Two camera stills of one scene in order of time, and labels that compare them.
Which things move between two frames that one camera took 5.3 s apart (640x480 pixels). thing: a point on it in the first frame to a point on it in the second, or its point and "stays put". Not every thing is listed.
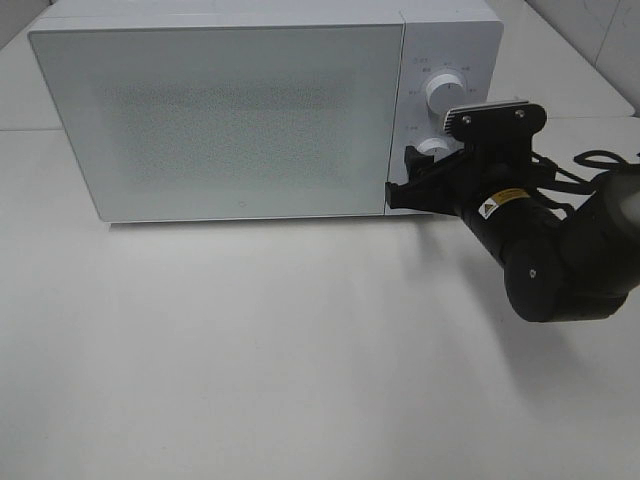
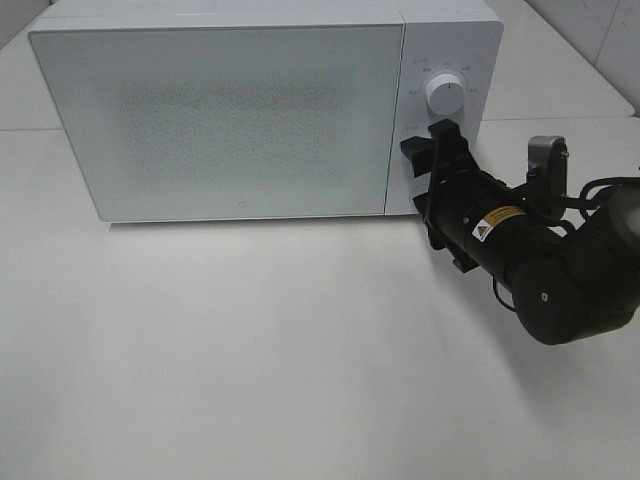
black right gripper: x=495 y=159 to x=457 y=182
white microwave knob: x=443 y=92 stays put
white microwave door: x=217 y=122 stays put
